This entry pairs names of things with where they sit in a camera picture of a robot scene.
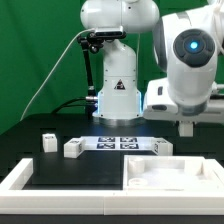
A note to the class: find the white square tabletop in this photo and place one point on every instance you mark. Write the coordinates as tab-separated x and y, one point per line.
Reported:
172	173

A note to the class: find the fiducial marker sheet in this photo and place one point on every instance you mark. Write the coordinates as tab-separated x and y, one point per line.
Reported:
118	143

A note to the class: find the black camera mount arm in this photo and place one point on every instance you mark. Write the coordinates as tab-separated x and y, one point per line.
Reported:
90	108

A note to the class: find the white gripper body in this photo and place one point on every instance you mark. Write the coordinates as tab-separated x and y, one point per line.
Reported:
214	112

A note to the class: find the white U-shaped fence frame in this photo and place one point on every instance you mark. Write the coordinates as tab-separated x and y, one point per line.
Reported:
15	199

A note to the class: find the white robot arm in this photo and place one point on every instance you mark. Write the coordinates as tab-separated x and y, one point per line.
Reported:
185	45

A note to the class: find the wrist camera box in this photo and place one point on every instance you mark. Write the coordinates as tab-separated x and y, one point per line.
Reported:
157	98

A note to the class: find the front camera on mount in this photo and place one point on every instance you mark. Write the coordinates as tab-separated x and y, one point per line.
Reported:
110	32

